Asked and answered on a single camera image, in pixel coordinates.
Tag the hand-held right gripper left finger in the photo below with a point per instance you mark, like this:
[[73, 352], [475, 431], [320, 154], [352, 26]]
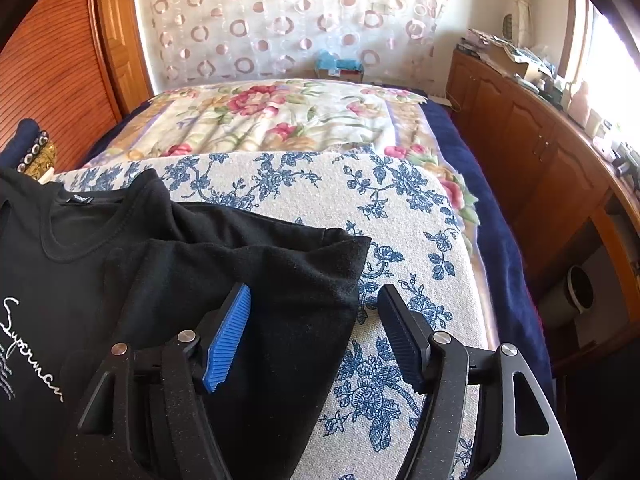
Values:
[[227, 340]]

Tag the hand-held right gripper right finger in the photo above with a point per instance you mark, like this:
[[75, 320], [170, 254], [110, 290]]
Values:
[[400, 340]]

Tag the black t-shirt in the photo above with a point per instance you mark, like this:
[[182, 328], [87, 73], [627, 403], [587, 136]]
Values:
[[175, 270]]

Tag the navy blue bedsheet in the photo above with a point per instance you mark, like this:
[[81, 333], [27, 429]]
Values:
[[500, 260]]

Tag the white waste bin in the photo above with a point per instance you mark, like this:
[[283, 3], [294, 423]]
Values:
[[556, 301]]

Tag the blue floral white bed cover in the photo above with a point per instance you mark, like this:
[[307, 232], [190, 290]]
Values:
[[300, 185]]

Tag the pink floral quilt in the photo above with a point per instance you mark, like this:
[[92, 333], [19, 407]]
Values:
[[280, 120]]

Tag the wooden side cabinet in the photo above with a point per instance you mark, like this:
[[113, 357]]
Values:
[[525, 130]]

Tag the gold patterned cloth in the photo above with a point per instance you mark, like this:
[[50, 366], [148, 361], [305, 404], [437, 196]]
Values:
[[42, 160]]

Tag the blue box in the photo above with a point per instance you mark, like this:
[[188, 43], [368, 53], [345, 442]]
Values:
[[340, 66]]

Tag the navy studded garment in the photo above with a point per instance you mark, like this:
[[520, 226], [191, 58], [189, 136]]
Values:
[[22, 140]]

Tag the clutter on cabinet top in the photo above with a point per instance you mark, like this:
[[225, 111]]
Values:
[[530, 67]]

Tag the wooden louvered wardrobe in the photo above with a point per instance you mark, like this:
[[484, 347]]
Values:
[[65, 70]]

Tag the circle-patterned white curtain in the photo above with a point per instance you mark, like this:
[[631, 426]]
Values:
[[280, 20]]

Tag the bright window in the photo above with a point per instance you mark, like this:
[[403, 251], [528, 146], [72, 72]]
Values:
[[610, 55]]

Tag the floral window curtain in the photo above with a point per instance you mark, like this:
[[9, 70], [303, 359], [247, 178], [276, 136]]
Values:
[[522, 0]]

